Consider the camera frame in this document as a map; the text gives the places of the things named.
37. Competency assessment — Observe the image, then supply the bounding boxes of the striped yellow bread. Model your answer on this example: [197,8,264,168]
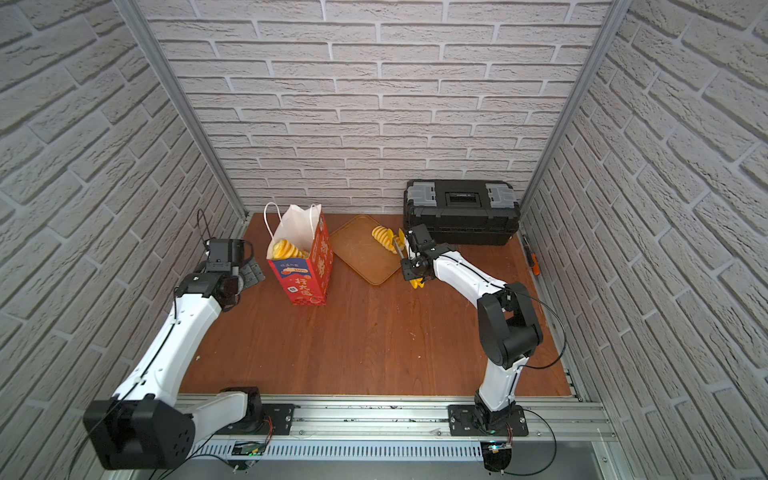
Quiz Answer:
[371,225,398,254]

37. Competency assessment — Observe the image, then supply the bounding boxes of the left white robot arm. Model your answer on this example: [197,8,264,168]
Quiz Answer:
[83,238,265,470]

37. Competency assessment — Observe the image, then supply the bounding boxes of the yellow metal tongs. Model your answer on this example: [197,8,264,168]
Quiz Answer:
[393,229,424,289]

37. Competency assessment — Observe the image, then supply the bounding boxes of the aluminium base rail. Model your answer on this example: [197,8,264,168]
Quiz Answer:
[201,395,618,462]

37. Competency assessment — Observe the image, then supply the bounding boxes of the braided yellow bread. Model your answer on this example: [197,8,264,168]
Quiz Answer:
[271,239,309,260]

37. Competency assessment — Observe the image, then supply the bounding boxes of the brown wooden tray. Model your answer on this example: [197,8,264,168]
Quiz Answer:
[330,215,400,286]

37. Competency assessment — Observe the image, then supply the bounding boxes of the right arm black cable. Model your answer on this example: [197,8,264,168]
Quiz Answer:
[449,254,568,371]

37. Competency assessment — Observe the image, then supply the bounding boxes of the orange black utility knife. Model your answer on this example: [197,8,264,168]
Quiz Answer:
[521,235,540,276]

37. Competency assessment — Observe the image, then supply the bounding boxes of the red white paper bag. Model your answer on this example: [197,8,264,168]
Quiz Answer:
[263,202,334,306]

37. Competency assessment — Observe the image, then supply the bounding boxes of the black plastic toolbox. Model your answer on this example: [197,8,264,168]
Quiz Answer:
[403,179,521,246]

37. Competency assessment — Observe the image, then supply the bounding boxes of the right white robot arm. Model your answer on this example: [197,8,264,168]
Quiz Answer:
[394,225,544,436]

